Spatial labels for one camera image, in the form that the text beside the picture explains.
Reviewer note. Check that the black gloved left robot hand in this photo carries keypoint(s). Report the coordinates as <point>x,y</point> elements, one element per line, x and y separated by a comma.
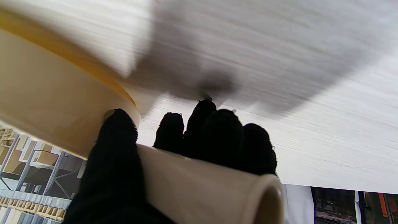
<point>115,174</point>

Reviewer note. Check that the beige plastic dustpan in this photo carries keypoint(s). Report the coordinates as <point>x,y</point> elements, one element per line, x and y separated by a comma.
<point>46,93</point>

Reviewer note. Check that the gray metal shelving rack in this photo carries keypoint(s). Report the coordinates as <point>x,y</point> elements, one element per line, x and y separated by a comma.
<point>56,174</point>

